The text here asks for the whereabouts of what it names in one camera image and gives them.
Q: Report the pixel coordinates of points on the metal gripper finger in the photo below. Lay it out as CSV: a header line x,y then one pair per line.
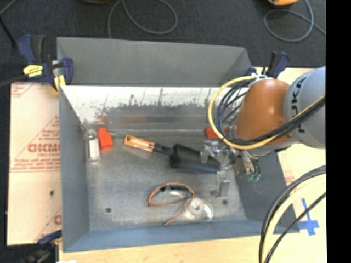
x,y
210,150
224,186

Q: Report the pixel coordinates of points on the orange block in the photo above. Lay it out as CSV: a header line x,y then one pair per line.
x,y
211,133
105,139

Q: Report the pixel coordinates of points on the orange-framed sunglasses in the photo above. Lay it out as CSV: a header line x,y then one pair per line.
x,y
175,186

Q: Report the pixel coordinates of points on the grey metal bin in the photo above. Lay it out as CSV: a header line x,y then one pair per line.
x,y
131,179

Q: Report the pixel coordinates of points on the brown cardboard board, red print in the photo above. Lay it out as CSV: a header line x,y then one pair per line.
x,y
33,152

